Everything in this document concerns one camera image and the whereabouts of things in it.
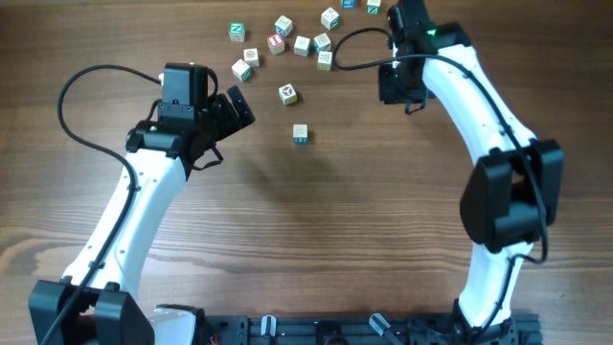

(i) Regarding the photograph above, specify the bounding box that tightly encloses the green letter N block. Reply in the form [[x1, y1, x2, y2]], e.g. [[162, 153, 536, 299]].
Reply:
[[229, 22, 246, 42]]

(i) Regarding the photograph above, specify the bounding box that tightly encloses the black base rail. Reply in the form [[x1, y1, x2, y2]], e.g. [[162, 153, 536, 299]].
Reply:
[[205, 313, 543, 345]]

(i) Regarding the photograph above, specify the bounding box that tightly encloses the wooden block green side centre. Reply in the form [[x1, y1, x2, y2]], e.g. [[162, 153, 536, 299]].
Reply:
[[321, 8, 340, 30]]

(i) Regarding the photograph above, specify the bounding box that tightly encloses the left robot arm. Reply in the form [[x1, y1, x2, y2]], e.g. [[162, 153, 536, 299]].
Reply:
[[29, 63, 255, 344]]

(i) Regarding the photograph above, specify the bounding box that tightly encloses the blue sided block letter B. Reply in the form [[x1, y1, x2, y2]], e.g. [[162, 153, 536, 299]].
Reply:
[[313, 33, 331, 53]]

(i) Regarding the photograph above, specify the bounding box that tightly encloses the green block top edge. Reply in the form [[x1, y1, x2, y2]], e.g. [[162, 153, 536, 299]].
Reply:
[[366, 0, 381, 15]]

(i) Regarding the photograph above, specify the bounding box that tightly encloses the wooden block green side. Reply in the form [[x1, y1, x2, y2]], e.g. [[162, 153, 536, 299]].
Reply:
[[321, 8, 340, 30], [231, 59, 253, 82]]

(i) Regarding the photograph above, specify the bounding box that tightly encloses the wooden block soccer ball W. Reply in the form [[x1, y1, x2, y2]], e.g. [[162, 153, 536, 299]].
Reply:
[[279, 83, 298, 105]]

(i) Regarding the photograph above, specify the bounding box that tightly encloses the blue block top edge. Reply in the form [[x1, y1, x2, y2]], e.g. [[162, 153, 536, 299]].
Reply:
[[341, 0, 357, 9]]

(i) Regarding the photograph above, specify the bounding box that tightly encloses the wooden block yellow sided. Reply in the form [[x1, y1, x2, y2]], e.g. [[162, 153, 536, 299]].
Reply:
[[317, 51, 333, 71]]

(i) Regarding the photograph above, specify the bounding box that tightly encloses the wooden block number 9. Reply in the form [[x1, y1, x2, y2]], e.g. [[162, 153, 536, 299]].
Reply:
[[293, 35, 310, 57]]

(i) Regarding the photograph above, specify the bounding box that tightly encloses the blue sided block upper left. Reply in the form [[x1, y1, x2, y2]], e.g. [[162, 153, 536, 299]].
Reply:
[[274, 15, 293, 38]]

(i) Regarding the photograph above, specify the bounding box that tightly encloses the wooden block green side left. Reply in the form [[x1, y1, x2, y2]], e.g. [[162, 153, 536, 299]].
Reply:
[[231, 59, 253, 82]]

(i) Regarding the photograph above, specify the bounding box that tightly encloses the red letter I block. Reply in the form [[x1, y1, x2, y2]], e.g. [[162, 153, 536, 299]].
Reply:
[[266, 33, 285, 55]]

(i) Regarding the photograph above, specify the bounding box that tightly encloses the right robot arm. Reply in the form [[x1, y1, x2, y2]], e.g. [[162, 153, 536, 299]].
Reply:
[[379, 1, 564, 344]]

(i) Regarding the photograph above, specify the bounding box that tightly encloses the wooden block red print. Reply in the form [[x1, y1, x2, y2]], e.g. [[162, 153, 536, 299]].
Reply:
[[243, 48, 260, 67]]

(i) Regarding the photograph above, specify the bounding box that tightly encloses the wooden block number 8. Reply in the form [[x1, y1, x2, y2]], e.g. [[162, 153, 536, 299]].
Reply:
[[292, 124, 308, 145]]

